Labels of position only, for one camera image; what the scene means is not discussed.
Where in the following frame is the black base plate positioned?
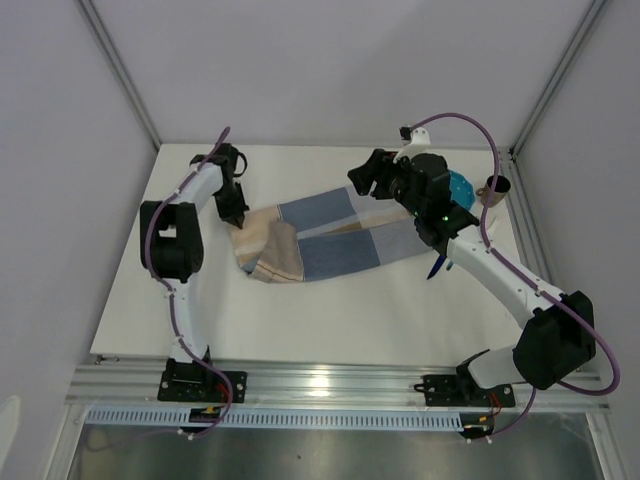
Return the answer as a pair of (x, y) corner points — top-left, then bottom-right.
(413, 374), (516, 408)
(157, 359), (248, 403)

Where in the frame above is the aluminium mounting rail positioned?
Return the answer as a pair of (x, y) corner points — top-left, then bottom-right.
(64, 356), (612, 414)

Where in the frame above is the blue beige checked cloth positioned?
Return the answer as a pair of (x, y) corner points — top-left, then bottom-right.
(228, 186), (431, 284)

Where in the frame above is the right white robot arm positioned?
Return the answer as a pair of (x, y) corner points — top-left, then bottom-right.
(347, 149), (595, 404)

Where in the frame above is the white slotted cable duct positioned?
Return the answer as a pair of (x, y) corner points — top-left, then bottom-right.
(85, 406), (463, 432)

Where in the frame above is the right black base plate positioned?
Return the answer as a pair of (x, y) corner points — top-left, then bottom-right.
(413, 374), (516, 408)

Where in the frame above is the brown mug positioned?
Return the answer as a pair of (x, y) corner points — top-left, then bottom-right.
(476, 175), (511, 208)

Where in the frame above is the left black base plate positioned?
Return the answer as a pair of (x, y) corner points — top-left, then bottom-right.
(157, 359), (248, 403)

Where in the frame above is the purple knife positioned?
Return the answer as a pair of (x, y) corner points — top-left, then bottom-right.
(426, 255), (447, 280)

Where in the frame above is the aluminium frame post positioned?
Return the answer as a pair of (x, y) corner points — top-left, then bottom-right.
(74, 0), (162, 152)
(509, 0), (611, 162)

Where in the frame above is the white ceramic spoon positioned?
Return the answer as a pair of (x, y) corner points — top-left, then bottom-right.
(487, 217), (500, 237)

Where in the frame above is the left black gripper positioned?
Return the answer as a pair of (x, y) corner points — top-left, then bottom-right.
(213, 181), (249, 230)

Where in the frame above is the teal dotted plate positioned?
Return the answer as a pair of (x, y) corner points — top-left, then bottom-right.
(449, 170), (475, 211)

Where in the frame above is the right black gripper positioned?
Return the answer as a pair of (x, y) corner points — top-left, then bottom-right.
(347, 149), (424, 218)

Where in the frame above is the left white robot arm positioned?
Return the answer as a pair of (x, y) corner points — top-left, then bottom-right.
(139, 142), (249, 368)

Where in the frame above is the right aluminium frame post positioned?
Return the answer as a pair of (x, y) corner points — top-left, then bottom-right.
(509, 0), (611, 162)

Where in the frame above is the left aluminium frame post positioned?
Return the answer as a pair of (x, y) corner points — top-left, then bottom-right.
(74, 0), (162, 152)

